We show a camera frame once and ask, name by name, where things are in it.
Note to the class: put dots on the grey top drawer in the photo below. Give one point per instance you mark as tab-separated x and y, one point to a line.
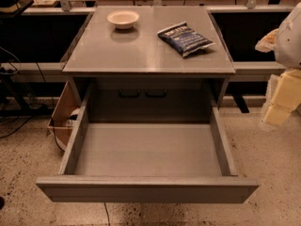
156	146

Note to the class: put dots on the blue chip bag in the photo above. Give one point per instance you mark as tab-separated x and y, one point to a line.
184	39

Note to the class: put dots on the grey drawer cabinet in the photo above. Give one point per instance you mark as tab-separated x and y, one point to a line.
141	78

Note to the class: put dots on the white ceramic bowl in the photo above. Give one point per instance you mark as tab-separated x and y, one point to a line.
123	19

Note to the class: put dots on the brown cardboard box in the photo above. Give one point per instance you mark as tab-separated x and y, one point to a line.
64	116

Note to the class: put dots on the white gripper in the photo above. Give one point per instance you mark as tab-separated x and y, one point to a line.
289	42

